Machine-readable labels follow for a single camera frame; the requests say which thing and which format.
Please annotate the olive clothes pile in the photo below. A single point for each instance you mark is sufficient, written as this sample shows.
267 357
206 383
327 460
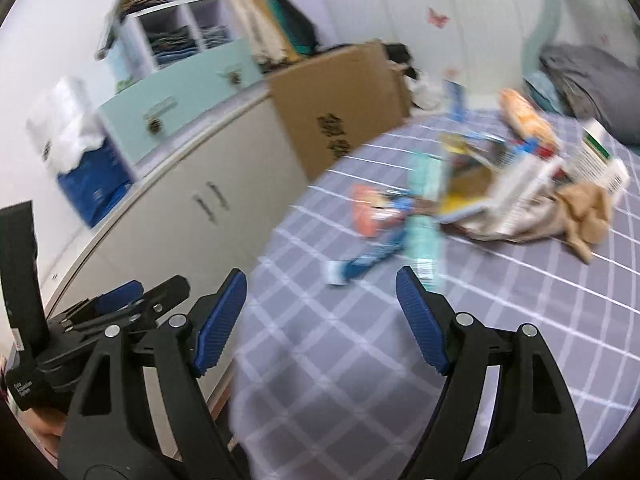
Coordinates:
142 0

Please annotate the teal long box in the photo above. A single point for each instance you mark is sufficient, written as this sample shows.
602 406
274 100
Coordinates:
424 210

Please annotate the folded jeans stack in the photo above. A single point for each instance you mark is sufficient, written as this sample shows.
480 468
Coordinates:
172 45
215 35

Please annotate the round table checked cloth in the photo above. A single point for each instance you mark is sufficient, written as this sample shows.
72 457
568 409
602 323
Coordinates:
350 360

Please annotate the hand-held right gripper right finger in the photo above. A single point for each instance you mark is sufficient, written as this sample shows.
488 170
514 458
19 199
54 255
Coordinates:
420 320

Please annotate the teal bunk bed frame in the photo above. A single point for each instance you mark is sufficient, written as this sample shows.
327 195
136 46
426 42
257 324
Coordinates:
545 10

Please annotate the yellow flat packet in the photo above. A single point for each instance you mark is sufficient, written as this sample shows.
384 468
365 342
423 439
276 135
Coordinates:
465 205

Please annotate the black clothes pile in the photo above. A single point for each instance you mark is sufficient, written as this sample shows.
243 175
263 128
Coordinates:
400 55

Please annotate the blue toothpaste tube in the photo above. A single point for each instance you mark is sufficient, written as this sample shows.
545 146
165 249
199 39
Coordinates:
367 260

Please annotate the dark colourful packet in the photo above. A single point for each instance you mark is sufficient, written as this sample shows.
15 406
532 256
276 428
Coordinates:
475 145

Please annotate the person's left hand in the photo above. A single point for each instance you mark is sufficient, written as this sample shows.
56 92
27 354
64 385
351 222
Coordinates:
45 425

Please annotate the blue bag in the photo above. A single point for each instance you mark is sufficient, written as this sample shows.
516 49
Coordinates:
95 180

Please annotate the white plastic bag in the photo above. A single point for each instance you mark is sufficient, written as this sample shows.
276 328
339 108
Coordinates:
425 92

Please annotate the small cardboard box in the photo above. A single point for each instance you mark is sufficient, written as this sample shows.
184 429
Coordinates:
400 90

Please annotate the green white box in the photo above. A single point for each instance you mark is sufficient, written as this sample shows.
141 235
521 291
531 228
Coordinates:
600 155

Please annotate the small blue white packet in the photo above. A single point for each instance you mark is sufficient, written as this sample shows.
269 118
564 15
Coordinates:
454 102

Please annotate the pine cone ornament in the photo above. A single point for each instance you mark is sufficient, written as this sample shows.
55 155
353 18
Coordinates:
156 125
233 76

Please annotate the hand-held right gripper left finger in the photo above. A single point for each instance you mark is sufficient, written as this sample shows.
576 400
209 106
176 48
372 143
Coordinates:
222 320

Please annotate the white paper bag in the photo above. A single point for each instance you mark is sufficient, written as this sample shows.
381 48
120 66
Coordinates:
65 110

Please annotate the row of hanging clothes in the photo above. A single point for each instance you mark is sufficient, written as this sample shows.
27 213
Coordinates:
280 15

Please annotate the pink butterfly sticker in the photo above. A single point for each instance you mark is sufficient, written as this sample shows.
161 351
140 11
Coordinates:
438 17

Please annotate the purple cubby shelf unit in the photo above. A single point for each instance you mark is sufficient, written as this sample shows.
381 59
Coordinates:
150 17

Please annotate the light blue checked pillow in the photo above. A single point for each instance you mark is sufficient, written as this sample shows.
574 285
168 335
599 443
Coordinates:
542 90

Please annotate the white low cabinet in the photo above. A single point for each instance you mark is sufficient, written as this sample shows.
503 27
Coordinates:
165 185

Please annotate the large cardboard box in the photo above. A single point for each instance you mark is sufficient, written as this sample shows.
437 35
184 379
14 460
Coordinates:
320 105

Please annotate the grey metal handrail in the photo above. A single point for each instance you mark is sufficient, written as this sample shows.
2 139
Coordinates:
120 5

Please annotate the grey quilt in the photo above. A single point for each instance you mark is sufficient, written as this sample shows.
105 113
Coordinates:
600 85

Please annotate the pink flower sticker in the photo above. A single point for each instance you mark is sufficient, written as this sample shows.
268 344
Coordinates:
452 74

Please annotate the teal drawer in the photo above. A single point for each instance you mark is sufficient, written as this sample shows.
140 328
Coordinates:
130 130
210 85

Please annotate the orange snack bag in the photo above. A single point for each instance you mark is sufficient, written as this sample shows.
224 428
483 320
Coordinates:
530 115

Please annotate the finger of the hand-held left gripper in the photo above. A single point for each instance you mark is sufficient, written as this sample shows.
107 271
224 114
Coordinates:
165 290
120 292

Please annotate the light blue paper sign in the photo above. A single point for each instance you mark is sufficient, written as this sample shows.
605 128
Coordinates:
117 67

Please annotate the orange red snack packet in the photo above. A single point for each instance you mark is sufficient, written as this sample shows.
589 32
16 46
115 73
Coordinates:
372 210

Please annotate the newsprint paper bag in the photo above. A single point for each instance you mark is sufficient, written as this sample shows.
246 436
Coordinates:
520 190

